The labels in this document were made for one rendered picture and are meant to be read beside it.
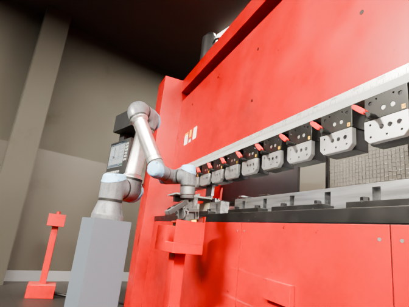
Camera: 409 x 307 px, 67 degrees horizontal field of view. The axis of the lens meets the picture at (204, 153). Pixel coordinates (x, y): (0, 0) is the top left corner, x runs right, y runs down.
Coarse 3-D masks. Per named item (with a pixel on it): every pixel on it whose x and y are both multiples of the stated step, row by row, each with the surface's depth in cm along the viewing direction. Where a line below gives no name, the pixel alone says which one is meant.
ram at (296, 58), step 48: (288, 0) 165; (336, 0) 130; (384, 0) 107; (240, 48) 210; (288, 48) 156; (336, 48) 124; (384, 48) 103; (192, 96) 288; (240, 96) 195; (288, 96) 147; (192, 144) 261; (240, 144) 182
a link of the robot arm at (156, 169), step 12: (132, 108) 158; (144, 108) 161; (132, 120) 157; (144, 120) 156; (144, 132) 152; (144, 144) 150; (156, 144) 153; (156, 156) 147; (156, 168) 141; (168, 168) 150
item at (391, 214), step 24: (168, 216) 246; (216, 216) 168; (240, 216) 144; (264, 216) 127; (288, 216) 113; (312, 216) 102; (336, 216) 93; (360, 216) 86; (384, 216) 79; (408, 216) 74
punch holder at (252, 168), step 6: (246, 150) 174; (252, 150) 168; (258, 150) 163; (246, 156) 172; (252, 156) 167; (258, 156) 162; (246, 162) 170; (252, 162) 165; (258, 162) 162; (246, 168) 169; (252, 168) 164; (258, 168) 161; (246, 174) 168; (252, 174) 167; (258, 174) 165; (264, 174) 163
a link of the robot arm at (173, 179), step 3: (171, 171) 152; (174, 171) 155; (177, 171) 154; (171, 174) 151; (174, 174) 154; (171, 177) 152; (174, 177) 153; (159, 180) 157; (168, 180) 152; (171, 180) 154; (174, 180) 154; (162, 183) 158; (165, 183) 158; (168, 183) 157; (171, 183) 156; (174, 183) 156; (177, 183) 155
